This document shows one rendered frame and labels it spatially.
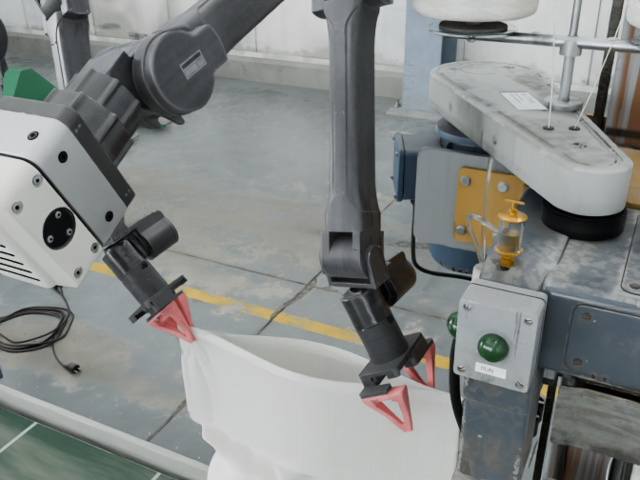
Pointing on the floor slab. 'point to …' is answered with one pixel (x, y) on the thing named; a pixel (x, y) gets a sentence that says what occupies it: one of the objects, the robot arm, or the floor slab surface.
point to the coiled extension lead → (43, 334)
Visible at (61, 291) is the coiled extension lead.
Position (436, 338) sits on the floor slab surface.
